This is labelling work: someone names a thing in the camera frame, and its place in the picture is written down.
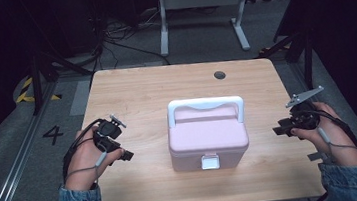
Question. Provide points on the black table grommet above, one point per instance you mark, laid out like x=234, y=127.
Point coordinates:
x=219, y=75

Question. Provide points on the person's right hand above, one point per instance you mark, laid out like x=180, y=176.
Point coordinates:
x=338, y=140

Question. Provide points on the metal floor rail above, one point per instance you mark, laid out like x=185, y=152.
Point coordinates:
x=13, y=171

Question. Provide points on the person's left hand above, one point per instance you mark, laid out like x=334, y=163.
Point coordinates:
x=84, y=160

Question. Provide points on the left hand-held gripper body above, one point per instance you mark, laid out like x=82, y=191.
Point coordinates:
x=109, y=133

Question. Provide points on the black tripod stand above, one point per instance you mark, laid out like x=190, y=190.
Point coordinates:
x=35, y=82
x=307, y=56

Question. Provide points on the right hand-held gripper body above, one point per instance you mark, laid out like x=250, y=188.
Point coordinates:
x=304, y=117

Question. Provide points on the yellow black floor tape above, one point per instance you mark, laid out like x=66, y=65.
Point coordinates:
x=25, y=93

